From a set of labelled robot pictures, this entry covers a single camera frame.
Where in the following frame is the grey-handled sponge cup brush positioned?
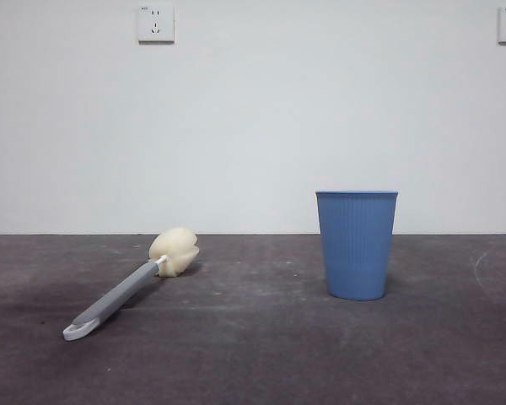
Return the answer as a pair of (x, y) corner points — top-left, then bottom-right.
(62, 226), (201, 342)

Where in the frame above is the blue ribbed plastic cup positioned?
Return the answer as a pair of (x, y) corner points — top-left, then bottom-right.
(315, 190), (400, 301)

